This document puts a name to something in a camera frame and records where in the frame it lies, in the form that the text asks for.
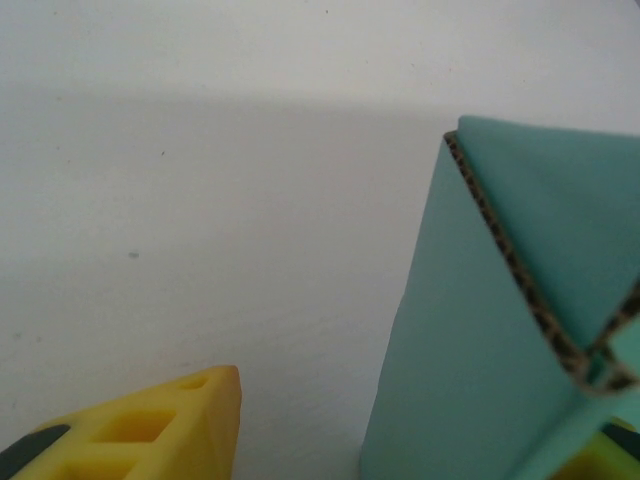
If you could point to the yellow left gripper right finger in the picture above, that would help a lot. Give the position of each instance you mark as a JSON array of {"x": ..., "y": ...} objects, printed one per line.
[{"x": 610, "y": 460}]

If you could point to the teal cardboard box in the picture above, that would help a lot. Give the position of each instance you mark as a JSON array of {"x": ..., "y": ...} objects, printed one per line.
[{"x": 475, "y": 325}]

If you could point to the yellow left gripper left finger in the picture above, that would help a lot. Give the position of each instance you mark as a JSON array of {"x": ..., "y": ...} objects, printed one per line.
[{"x": 150, "y": 440}]

